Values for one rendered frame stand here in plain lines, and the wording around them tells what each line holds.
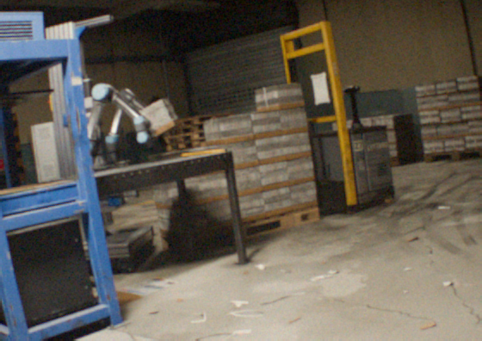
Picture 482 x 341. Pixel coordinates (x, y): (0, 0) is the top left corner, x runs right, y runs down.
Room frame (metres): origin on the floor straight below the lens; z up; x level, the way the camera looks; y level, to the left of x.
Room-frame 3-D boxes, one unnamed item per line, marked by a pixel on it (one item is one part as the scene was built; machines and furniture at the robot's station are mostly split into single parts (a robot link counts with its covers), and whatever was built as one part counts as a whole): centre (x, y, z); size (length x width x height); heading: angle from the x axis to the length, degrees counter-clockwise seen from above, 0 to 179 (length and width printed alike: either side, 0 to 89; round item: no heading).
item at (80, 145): (2.90, 0.81, 0.77); 0.09 x 0.09 x 1.55; 50
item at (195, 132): (11.93, 0.75, 0.65); 1.33 x 0.94 x 1.30; 144
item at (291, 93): (5.47, -0.43, 0.65); 0.39 x 0.30 x 1.29; 30
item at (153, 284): (3.70, 0.71, 0.00); 0.37 x 0.29 x 0.01; 140
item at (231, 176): (4.07, 0.09, 0.34); 0.06 x 0.06 x 0.68; 50
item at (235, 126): (5.18, 0.08, 0.95); 0.38 x 0.29 x 0.23; 29
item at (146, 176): (3.57, 0.49, 0.74); 1.34 x 0.05 x 0.12; 140
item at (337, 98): (5.40, -0.97, 0.97); 0.09 x 0.09 x 1.75; 30
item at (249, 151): (5.11, 0.20, 0.42); 1.17 x 0.39 x 0.83; 120
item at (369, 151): (5.87, -1.13, 0.40); 0.69 x 0.55 x 0.80; 30
